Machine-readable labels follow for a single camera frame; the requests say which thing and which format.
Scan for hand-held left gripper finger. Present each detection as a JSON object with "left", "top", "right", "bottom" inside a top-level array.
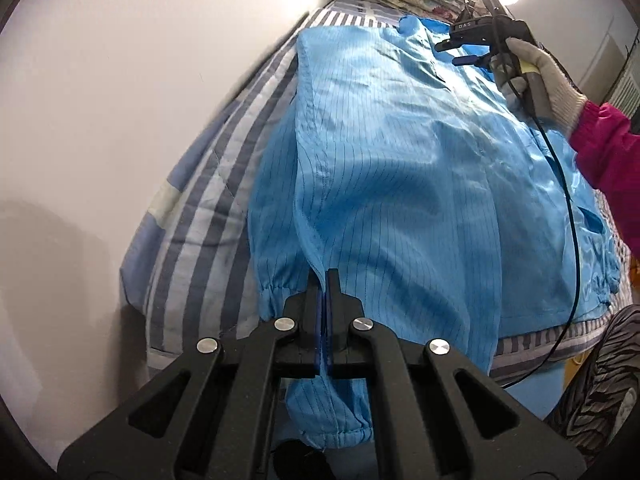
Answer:
[
  {"left": 324, "top": 268, "right": 587, "bottom": 480},
  {"left": 56, "top": 267, "right": 325, "bottom": 480}
]

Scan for blue pinstriped work coat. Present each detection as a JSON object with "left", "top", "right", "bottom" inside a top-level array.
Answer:
[{"left": 247, "top": 14, "right": 623, "bottom": 448}]

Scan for person's right forearm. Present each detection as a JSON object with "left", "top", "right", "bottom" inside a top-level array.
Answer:
[{"left": 569, "top": 101, "right": 640, "bottom": 202}]

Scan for person's right hand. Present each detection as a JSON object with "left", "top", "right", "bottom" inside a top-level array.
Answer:
[{"left": 491, "top": 37, "right": 587, "bottom": 137}]

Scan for metal drying rack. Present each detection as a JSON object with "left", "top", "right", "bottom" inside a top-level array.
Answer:
[{"left": 602, "top": 35, "right": 640, "bottom": 116}]

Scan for blue grey striped quilt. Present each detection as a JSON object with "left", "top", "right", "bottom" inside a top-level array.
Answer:
[{"left": 120, "top": 0, "right": 633, "bottom": 381}]

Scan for person's zebra print pants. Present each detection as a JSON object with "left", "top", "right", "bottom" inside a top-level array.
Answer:
[{"left": 547, "top": 304, "right": 640, "bottom": 466}]

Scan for black cable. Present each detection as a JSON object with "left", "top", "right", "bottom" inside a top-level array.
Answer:
[{"left": 501, "top": 110, "right": 581, "bottom": 390}]

